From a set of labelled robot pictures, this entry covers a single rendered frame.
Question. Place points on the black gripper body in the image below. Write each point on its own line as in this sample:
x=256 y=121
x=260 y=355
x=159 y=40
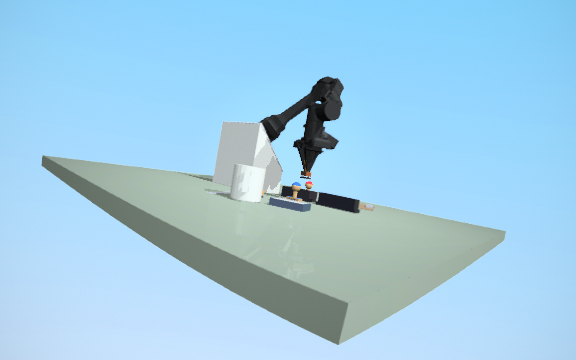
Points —
x=311 y=138

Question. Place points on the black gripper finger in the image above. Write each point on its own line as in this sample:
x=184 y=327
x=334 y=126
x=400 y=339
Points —
x=310 y=157
x=301 y=153

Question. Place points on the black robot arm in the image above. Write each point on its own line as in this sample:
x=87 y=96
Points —
x=327 y=90

